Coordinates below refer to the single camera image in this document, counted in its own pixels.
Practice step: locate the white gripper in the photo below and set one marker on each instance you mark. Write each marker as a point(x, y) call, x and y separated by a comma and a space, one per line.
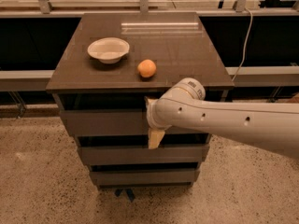
point(150, 116)

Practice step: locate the grey top drawer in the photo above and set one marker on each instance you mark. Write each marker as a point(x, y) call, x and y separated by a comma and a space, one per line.
point(108, 122)

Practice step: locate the grey drawer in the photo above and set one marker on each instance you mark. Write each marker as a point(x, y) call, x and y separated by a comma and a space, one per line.
point(144, 178)
point(141, 155)
point(108, 122)

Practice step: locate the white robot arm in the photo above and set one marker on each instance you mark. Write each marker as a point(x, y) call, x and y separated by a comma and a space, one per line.
point(270, 126)

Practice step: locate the grey middle drawer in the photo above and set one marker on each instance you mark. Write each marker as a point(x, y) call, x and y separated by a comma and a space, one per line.
point(141, 155)

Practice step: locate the grey bottom drawer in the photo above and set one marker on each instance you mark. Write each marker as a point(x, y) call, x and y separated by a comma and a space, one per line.
point(144, 178)

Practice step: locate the grey drawer cabinet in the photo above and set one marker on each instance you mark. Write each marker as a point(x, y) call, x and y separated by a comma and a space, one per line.
point(179, 46)

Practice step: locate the blue tape cross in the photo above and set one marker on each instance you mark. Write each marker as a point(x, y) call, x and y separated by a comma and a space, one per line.
point(128, 192)

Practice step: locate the orange fruit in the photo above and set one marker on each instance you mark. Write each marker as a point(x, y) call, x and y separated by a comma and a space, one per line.
point(147, 68)

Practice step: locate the white bowl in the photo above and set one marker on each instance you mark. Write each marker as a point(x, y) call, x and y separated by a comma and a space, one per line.
point(108, 50)

